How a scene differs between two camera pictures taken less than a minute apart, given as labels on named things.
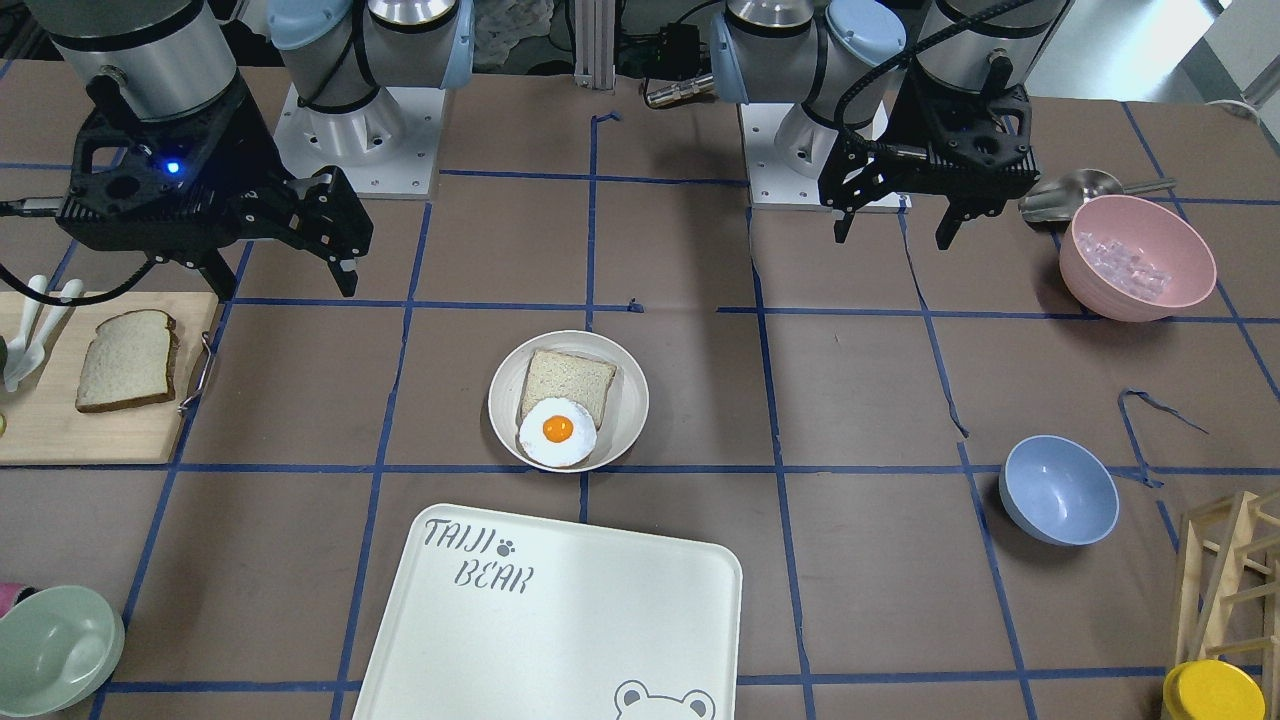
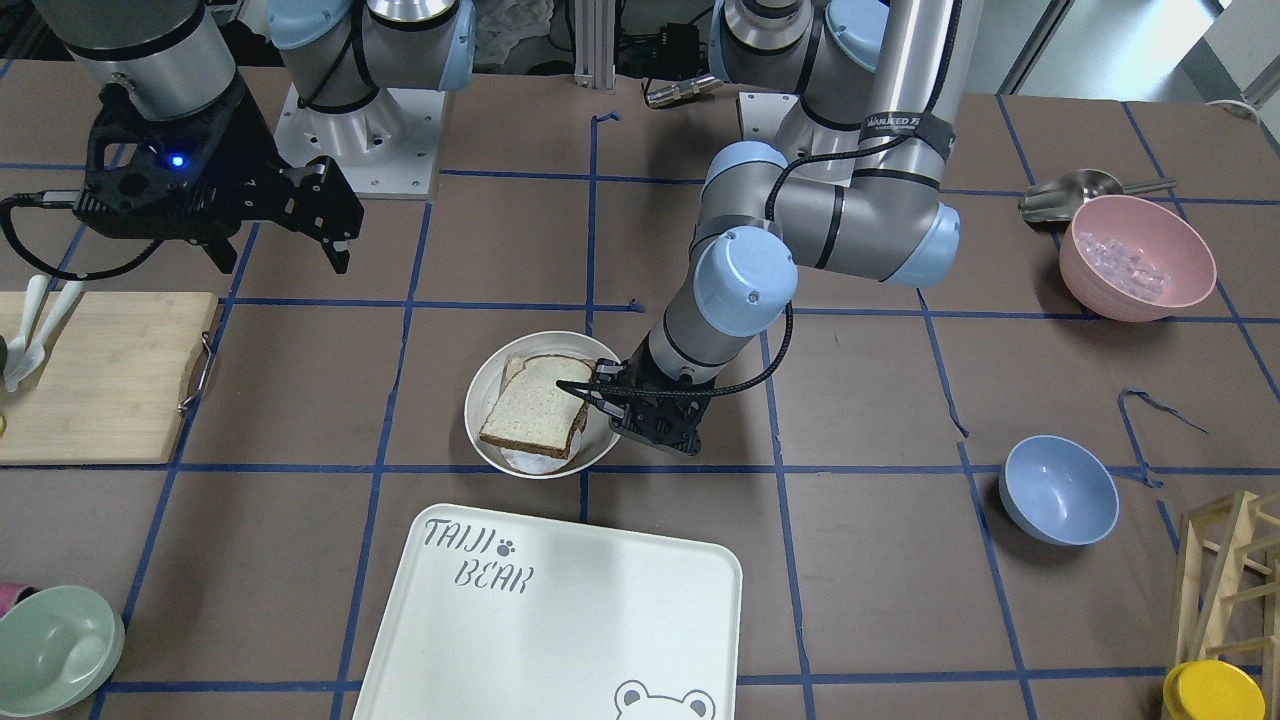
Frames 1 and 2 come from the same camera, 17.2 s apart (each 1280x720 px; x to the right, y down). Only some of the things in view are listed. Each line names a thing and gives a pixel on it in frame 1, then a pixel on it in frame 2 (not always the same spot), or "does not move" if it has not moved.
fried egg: (558, 433) -> (530, 462)
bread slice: (129, 362) -> (536, 413)
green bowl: (57, 645) does not move
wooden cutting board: (44, 425) does not move
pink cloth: (8, 592) does not move
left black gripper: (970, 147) -> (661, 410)
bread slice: (557, 376) -> (515, 364)
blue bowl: (1058, 491) does not move
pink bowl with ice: (1131, 260) does not move
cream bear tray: (503, 616) does not move
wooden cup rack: (1229, 583) does not move
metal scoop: (1061, 198) does not move
